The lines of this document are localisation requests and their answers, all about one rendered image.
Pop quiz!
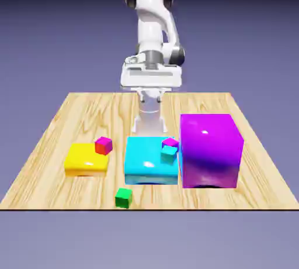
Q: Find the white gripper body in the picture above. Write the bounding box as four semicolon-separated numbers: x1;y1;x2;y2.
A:
120;63;183;92

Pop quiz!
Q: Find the small magenta cube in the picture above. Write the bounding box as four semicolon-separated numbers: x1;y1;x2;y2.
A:
161;137;180;149

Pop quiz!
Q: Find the small teal cube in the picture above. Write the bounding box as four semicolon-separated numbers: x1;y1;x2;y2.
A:
160;145;179;165

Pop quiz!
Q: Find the small red cube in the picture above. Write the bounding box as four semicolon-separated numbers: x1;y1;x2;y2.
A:
94;136;113;156

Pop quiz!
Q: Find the small green cube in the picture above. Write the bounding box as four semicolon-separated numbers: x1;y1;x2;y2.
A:
114;188;133;209

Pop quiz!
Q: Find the large cyan box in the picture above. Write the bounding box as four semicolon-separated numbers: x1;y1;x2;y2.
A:
124;136;180;185

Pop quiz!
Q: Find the large purple box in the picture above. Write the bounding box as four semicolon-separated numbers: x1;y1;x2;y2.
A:
179;113;245;189

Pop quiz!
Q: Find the large yellow box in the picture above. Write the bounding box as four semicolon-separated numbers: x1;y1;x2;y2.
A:
64;143;110;178

